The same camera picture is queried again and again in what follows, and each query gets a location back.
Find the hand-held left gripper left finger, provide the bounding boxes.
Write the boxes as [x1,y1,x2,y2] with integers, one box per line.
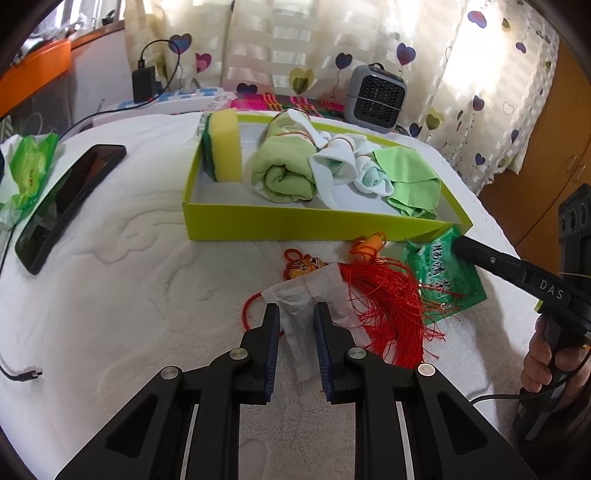
[55,304,281,480]

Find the white socks bundle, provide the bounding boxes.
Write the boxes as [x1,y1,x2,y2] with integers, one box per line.
[308,130,394,209]

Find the yellow sponge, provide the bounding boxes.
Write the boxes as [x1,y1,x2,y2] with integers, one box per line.
[199,110,243,184]

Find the black phone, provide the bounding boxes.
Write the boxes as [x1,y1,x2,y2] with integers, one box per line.
[15,144,127,276]

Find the mint green sock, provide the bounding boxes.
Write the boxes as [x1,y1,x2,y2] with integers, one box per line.
[353,166,394,199]

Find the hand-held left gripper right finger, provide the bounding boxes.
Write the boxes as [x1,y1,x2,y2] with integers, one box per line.
[314,302,539,480]

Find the white blue-dotted power strip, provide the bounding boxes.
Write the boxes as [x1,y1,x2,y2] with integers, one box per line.
[92,87,237,127]

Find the plaid cloth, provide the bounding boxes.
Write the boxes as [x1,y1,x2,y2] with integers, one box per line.
[231,92,416,136]

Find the green tissue pack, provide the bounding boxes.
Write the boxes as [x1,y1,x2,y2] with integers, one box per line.
[0,133,61,230]

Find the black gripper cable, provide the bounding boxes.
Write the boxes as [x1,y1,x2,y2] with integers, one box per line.
[470,391,523,404]

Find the grey fan heater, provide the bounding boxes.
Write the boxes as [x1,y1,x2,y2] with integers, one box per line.
[344,64,410,135]

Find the black charger adapter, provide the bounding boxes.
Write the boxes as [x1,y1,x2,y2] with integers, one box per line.
[132,67,160,103]

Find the small orange charm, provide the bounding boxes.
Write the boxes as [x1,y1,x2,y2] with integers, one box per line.
[349,232,388,262]

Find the red tassel ornament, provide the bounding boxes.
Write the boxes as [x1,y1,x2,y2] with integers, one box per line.
[242,248,447,371]

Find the green tea packet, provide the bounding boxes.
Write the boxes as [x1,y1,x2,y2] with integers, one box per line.
[401,226,488,317]

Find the black usb cable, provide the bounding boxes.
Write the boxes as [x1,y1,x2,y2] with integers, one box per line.
[0,354,45,382]

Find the green towel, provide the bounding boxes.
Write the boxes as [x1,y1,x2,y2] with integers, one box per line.
[249,111,320,204]

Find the person's right hand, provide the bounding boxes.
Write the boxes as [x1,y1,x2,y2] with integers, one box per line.
[521,316,591,402]

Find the lime green shallow box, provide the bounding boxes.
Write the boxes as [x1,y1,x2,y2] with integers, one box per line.
[182,111,474,242]

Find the light green cloth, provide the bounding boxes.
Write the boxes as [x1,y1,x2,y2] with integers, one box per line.
[373,147,443,220]

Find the white tissue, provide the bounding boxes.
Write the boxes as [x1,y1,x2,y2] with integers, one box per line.
[261,265,345,383]

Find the black charger cable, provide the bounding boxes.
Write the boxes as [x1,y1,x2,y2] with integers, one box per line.
[139,39,184,89]

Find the heart-print curtain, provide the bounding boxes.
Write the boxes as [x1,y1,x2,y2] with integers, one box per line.
[124,0,562,195]

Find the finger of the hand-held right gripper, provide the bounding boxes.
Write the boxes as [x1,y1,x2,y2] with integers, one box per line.
[452,234,527,291]

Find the wooden cabinet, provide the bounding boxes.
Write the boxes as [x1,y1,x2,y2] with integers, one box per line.
[478,44,591,251]

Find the orange storage bin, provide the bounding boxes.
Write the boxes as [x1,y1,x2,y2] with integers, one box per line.
[0,39,73,119]

